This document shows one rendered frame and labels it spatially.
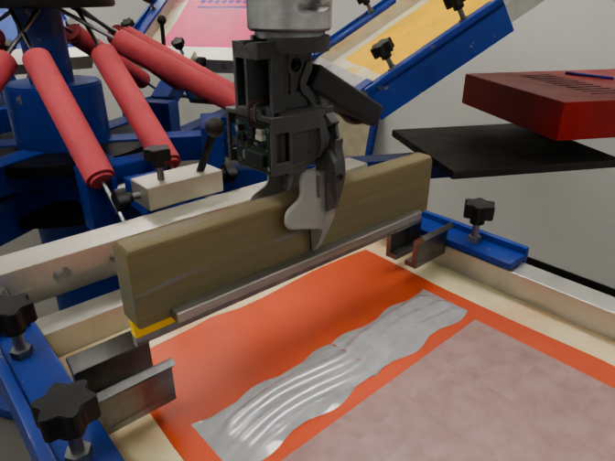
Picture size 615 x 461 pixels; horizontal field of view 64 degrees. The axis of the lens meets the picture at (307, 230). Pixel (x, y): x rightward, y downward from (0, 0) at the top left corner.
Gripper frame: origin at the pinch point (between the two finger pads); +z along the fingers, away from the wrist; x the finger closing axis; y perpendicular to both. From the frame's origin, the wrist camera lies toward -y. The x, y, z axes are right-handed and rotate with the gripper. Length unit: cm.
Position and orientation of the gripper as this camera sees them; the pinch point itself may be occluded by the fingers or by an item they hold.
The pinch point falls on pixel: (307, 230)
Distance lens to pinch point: 53.7
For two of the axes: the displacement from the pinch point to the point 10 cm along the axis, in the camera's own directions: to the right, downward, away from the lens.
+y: -7.5, 2.8, -6.0
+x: 6.6, 3.2, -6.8
